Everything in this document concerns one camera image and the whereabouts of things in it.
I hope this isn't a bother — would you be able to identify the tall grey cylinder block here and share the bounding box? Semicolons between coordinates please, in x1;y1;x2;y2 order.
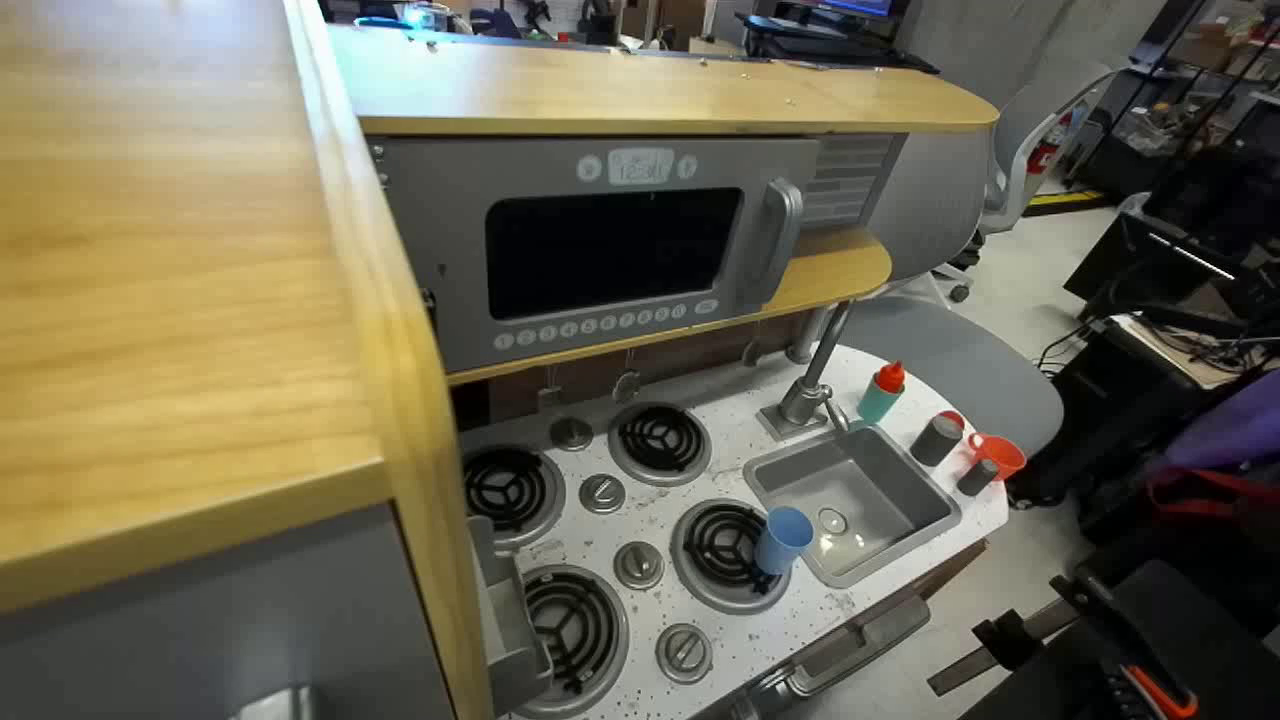
910;411;967;472

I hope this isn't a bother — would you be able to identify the grey toy sink basin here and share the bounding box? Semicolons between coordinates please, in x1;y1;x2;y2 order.
739;418;967;590

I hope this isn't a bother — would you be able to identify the short grey cylinder block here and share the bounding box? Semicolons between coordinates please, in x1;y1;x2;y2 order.
955;457;1004;498

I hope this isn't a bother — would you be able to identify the black coil stove burner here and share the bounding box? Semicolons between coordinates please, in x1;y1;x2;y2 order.
511;558;631;714
670;496;797;615
461;439;567;542
606;398;716;489

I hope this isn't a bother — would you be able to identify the silver stove knob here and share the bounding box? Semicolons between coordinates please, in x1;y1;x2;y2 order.
607;537;670;596
575;472;630;519
653;621;716;688
547;411;596;452

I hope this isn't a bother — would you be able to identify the grey toy faucet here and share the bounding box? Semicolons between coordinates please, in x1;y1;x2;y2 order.
758;299;857;439

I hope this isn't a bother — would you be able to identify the grey toy microwave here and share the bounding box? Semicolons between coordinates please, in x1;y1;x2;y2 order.
369;130;911;379

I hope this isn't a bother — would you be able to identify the blue plastic cup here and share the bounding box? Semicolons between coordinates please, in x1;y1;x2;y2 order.
752;505;815;585

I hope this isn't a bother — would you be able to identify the teal bottle with red cap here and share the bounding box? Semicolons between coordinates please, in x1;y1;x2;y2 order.
851;357;911;426

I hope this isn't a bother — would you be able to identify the orange plastic cup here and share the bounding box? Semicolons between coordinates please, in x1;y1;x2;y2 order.
963;426;1034;489

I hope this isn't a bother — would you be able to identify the wooden toy kitchen unit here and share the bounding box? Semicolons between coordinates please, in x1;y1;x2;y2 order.
0;0;1021;720

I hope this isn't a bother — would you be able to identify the black equipment cart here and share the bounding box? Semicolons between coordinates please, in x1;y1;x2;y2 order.
1059;91;1280;393

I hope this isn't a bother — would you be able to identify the black clamp with orange grip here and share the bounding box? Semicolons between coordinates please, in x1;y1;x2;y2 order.
1053;566;1203;720

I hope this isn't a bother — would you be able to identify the purple cloth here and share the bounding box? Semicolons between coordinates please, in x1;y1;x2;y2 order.
1157;369;1280;472

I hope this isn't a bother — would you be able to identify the grey microwave door handle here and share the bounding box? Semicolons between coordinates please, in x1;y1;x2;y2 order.
735;177;809;320

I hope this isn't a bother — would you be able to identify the grey cabinet door handle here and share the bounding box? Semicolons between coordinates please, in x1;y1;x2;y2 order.
464;516;553;710

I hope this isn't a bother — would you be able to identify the grey oven door handle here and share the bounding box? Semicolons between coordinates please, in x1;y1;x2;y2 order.
766;590;935;708

